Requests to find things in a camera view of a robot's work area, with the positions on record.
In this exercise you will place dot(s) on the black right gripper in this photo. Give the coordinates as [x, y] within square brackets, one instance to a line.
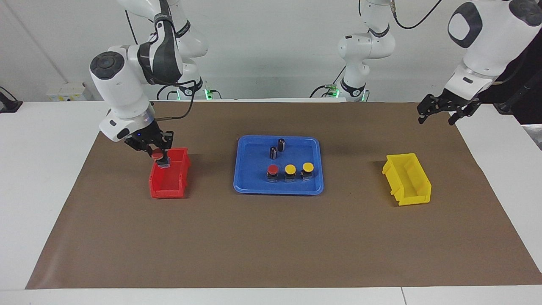
[146, 137]

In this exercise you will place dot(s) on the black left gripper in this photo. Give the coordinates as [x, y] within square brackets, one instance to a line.
[456, 101]

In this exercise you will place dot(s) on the red push button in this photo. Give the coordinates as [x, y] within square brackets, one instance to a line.
[272, 169]
[163, 162]

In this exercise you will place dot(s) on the yellow push button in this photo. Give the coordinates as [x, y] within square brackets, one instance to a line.
[290, 169]
[308, 167]

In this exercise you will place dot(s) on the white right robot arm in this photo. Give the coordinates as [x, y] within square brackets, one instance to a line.
[123, 84]

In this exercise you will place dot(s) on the red plastic bin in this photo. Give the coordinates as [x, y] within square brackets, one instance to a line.
[169, 184]

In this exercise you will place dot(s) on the black equipment stand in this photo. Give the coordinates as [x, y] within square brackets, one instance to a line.
[529, 101]

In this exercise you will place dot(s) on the yellow plastic bin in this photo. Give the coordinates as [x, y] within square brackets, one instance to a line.
[413, 186]

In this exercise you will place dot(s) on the grey metal object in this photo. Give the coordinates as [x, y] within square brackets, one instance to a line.
[535, 135]

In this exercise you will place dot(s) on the blue plastic tray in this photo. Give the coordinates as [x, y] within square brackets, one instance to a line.
[258, 186]

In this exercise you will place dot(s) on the black cylindrical capacitor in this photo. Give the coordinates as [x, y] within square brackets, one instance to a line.
[281, 145]
[273, 153]

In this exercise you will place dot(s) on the brown paper table mat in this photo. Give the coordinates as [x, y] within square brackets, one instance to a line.
[271, 237]

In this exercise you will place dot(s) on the black table clamp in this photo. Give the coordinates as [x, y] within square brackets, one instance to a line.
[9, 106]

